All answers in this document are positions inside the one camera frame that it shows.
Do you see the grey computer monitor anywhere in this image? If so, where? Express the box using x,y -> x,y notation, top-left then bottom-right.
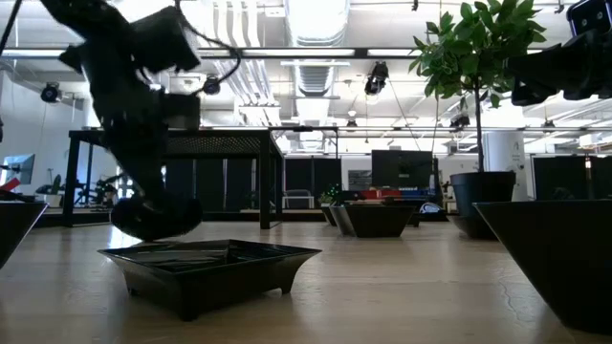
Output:
0,153 -> 36,186

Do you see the black wall television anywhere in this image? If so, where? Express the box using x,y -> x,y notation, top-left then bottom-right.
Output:
371,149 -> 434,190

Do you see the green potted plant black pot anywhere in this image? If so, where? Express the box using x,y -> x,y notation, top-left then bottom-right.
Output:
408,0 -> 549,226

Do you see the small green desk plant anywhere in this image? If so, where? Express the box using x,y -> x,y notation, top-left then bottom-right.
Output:
318,183 -> 343,206

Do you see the black aluminium crossbar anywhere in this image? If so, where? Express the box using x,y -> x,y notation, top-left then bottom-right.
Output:
35,208 -> 331,224

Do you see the grey wall poster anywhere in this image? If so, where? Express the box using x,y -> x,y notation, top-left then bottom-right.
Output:
347,169 -> 373,191

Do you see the white round column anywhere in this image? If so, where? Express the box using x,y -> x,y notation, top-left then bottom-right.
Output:
482,131 -> 530,202

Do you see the black deep square plate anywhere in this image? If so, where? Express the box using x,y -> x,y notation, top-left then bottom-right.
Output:
342,204 -> 418,239

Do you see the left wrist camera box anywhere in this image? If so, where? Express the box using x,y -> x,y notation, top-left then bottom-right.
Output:
127,5 -> 202,74

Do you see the white frame chair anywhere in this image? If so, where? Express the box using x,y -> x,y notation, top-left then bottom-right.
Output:
281,189 -> 317,210

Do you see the black ceiling spotlight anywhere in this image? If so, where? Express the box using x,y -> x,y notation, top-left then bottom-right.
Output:
201,75 -> 223,97
362,60 -> 391,97
39,81 -> 62,104
448,112 -> 472,130

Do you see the black partition panel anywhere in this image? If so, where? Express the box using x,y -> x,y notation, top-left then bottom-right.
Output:
531,155 -> 612,202
284,157 -> 343,211

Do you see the black wavy square plate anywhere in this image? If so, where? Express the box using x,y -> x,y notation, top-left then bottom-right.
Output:
0,200 -> 50,269
471,199 -> 612,335

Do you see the black overhead frame bar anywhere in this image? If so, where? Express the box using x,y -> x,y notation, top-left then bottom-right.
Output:
0,46 -> 612,60

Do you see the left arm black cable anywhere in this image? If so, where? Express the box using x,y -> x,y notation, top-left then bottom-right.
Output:
172,0 -> 243,96

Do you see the red storage box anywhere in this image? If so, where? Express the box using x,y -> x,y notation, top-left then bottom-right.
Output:
361,189 -> 403,200

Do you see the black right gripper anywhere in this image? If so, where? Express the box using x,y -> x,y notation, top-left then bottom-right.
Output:
505,28 -> 612,107

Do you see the black perforated metal shelf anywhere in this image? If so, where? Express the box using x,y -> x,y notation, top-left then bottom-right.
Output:
61,127 -> 286,230

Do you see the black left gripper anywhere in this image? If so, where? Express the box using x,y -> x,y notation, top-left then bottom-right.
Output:
59,28 -> 202,211

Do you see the small black square plate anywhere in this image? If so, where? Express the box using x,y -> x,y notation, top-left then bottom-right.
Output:
98,238 -> 322,322
319,204 -> 339,227
328,204 -> 358,238

